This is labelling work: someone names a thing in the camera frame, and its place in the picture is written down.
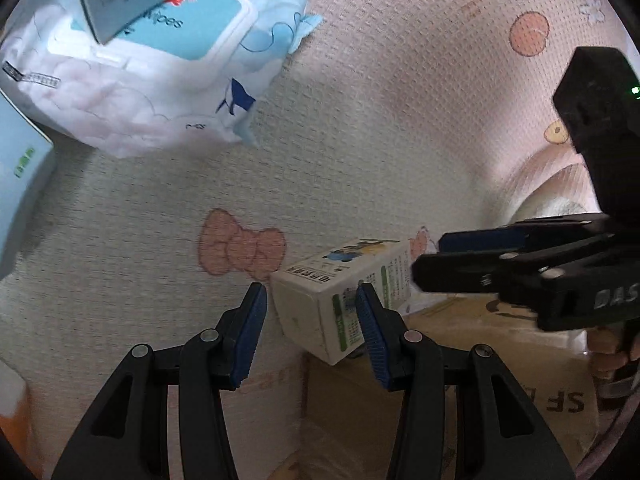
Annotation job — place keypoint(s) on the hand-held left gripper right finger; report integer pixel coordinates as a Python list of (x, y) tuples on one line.
[(372, 340)]

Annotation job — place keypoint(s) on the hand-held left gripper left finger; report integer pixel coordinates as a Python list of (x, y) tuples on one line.
[(250, 340)]

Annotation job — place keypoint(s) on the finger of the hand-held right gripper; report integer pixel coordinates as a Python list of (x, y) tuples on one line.
[(475, 242), (450, 272)]

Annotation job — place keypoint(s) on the white box with green labels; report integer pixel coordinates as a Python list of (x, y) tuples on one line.
[(310, 300)]

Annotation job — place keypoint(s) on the brown cardboard box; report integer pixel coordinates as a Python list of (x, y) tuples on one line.
[(530, 360)]

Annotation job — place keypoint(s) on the light blue calligraphy box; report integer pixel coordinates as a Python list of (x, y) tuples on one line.
[(20, 185)]

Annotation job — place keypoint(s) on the person's right hand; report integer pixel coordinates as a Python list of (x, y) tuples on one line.
[(605, 355)]

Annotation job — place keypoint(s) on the pink cartoon printed mat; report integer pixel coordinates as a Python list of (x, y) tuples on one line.
[(375, 135)]

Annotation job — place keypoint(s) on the orange and white box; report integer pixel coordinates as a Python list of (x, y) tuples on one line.
[(12, 410)]

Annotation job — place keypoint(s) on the white blue wet wipes pack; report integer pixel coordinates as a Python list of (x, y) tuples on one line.
[(165, 85)]

